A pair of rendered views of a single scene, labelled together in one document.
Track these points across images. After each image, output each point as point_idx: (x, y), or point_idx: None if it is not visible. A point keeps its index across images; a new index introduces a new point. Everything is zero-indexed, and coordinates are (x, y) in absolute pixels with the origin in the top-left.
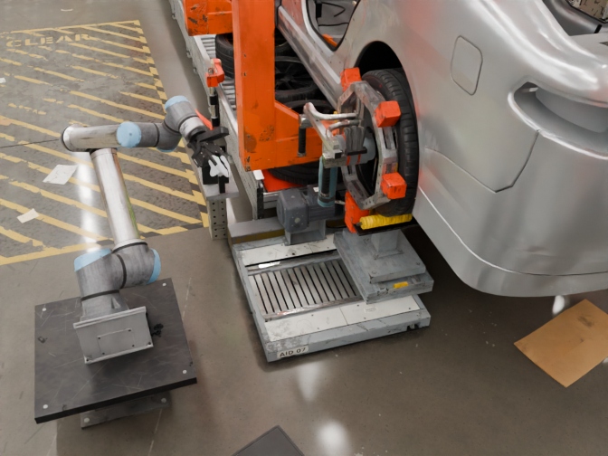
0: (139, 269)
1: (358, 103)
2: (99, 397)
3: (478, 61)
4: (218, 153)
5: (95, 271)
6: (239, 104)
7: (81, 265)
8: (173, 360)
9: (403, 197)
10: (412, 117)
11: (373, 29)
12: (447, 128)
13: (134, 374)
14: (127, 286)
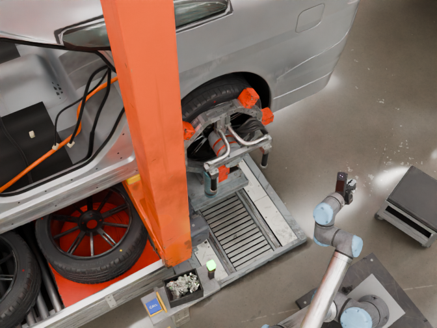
0: (339, 292)
1: (220, 122)
2: (410, 302)
3: (321, 8)
4: None
5: (369, 310)
6: (177, 239)
7: (370, 320)
8: (366, 269)
9: None
10: (244, 85)
11: (186, 88)
12: (298, 53)
13: (385, 289)
14: None
